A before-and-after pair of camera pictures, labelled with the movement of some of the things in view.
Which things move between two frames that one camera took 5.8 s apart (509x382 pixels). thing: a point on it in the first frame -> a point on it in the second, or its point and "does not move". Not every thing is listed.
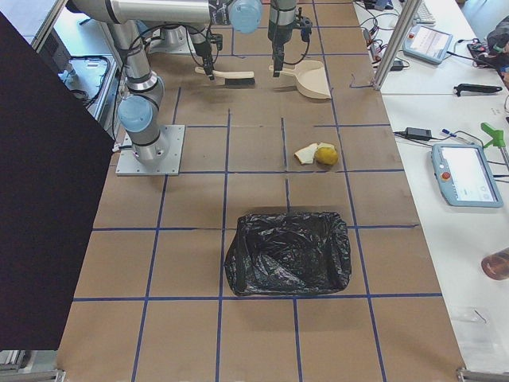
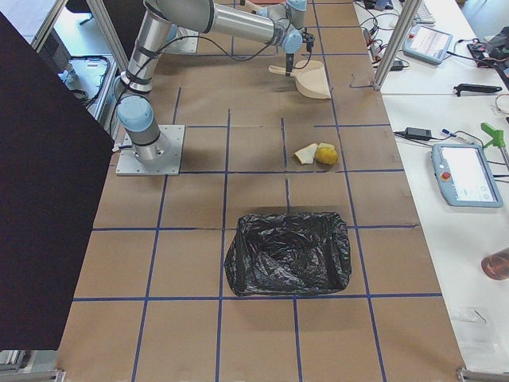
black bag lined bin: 289,252 does not move
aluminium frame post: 396,43 does not move
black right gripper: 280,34 -> 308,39
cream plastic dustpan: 309,77 does not move
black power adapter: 419,134 does not move
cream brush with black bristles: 233,79 -> 251,7
